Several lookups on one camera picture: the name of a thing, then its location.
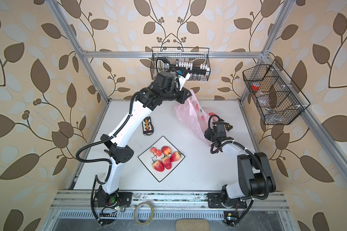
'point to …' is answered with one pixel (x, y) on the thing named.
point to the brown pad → (192, 224)
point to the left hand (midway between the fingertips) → (194, 91)
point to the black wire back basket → (195, 61)
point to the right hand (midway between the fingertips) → (208, 133)
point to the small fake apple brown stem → (166, 150)
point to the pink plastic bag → (195, 115)
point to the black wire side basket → (277, 97)
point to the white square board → (160, 158)
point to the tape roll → (136, 211)
